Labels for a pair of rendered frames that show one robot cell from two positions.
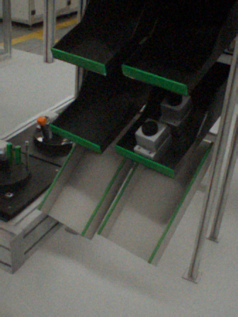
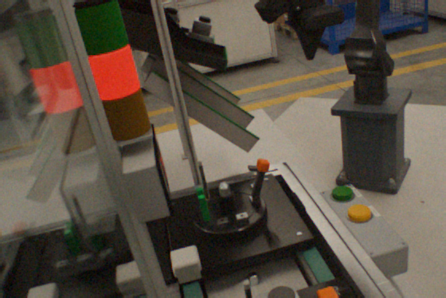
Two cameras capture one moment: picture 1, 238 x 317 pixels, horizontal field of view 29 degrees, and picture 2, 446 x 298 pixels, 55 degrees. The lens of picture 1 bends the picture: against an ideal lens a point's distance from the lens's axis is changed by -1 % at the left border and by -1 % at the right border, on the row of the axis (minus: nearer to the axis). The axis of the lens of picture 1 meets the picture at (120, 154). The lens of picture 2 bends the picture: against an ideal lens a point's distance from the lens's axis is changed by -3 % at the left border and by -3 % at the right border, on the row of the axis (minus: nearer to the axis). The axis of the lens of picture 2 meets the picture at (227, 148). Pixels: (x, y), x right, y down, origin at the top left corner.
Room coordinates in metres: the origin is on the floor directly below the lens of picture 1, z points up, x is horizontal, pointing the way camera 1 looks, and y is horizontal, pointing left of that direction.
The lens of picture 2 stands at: (1.33, 0.89, 1.45)
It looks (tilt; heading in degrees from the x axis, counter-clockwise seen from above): 26 degrees down; 238
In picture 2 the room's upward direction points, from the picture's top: 11 degrees counter-clockwise
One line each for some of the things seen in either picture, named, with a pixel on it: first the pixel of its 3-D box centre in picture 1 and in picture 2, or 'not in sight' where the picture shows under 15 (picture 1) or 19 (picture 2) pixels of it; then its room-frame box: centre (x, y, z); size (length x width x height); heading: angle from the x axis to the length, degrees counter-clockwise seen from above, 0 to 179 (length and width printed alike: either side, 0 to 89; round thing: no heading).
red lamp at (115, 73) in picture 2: not in sight; (112, 71); (1.17, 0.42, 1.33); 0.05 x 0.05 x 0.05
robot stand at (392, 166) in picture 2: not in sight; (373, 138); (0.56, 0.30, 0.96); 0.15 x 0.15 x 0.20; 21
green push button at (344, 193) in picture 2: not in sight; (342, 194); (0.79, 0.40, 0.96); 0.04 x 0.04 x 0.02
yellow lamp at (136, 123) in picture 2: not in sight; (124, 112); (1.17, 0.42, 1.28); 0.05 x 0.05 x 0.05
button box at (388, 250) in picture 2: not in sight; (359, 228); (0.82, 0.47, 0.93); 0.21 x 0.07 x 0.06; 65
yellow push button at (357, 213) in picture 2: not in sight; (359, 214); (0.82, 0.47, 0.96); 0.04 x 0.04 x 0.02
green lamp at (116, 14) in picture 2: not in sight; (99, 26); (1.17, 0.42, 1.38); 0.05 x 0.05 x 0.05
